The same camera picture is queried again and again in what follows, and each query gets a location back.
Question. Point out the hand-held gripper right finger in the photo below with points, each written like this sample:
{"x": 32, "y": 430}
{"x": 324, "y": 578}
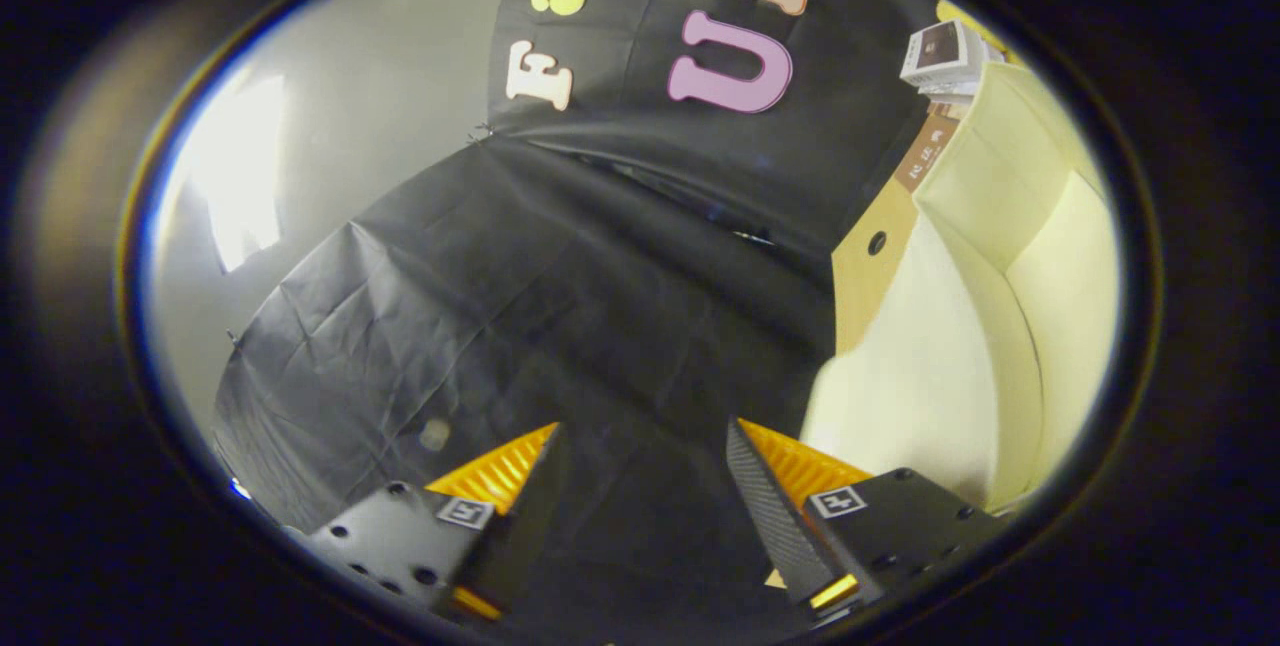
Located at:
{"x": 780, "y": 526}

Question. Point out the brown book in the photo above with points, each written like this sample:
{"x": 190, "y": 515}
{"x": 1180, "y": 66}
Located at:
{"x": 925, "y": 154}

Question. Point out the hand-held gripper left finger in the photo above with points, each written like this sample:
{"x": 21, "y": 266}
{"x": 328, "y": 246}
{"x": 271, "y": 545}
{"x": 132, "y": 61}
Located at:
{"x": 520, "y": 536}

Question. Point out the plain white book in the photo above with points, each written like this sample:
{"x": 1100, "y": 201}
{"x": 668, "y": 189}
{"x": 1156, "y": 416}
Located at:
{"x": 960, "y": 94}

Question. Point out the ceiling light panel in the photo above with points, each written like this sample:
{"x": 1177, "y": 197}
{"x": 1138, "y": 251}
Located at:
{"x": 240, "y": 166}

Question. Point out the grey fabric storage box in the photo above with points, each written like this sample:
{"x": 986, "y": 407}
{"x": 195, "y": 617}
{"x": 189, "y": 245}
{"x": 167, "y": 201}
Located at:
{"x": 1000, "y": 326}

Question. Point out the white book with portrait cover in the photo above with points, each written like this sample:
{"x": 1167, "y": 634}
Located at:
{"x": 940, "y": 48}

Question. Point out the black backdrop cloth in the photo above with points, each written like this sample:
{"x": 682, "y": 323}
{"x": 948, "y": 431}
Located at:
{"x": 600, "y": 276}

